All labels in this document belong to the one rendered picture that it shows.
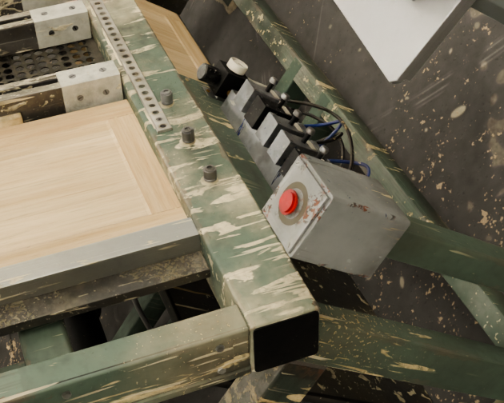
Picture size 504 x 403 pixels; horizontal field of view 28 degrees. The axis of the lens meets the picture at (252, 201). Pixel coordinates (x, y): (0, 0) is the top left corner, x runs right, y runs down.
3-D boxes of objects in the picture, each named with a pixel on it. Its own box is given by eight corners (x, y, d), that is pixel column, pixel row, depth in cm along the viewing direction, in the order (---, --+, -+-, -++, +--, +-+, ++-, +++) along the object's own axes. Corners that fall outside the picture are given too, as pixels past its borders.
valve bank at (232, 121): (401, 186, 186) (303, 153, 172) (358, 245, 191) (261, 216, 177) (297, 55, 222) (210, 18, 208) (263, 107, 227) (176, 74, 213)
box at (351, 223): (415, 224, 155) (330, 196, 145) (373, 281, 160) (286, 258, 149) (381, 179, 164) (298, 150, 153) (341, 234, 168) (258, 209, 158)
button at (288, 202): (308, 202, 150) (298, 198, 148) (294, 222, 151) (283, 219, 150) (298, 186, 152) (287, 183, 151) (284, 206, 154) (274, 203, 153)
